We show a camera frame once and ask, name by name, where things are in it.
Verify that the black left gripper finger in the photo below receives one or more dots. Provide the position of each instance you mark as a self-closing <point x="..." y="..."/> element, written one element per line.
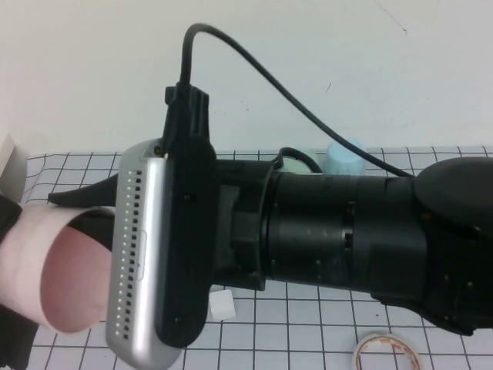
<point x="92" y="194"/>
<point x="102" y="229"/>

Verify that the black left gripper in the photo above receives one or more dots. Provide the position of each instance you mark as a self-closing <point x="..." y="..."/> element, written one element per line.
<point x="242" y="239"/>

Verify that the pink plastic cup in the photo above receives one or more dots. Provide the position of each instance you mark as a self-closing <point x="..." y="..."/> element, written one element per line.
<point x="23" y="250"/>

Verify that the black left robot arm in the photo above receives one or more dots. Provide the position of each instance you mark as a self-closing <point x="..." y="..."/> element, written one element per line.
<point x="385" y="231"/>

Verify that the light blue plastic cup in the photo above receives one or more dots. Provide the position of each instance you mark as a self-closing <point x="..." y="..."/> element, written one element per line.
<point x="339" y="162"/>

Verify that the white cube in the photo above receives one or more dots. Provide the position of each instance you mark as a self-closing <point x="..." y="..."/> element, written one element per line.
<point x="222" y="305"/>

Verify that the white box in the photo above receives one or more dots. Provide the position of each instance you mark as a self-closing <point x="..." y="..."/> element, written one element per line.
<point x="13" y="169"/>

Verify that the white tape roll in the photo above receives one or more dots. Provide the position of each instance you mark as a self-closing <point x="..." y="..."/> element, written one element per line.
<point x="364" y="345"/>

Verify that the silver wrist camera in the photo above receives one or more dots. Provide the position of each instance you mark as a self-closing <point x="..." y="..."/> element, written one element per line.
<point x="135" y="250"/>

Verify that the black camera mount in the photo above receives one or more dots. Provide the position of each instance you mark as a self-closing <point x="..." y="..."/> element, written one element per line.
<point x="188" y="231"/>

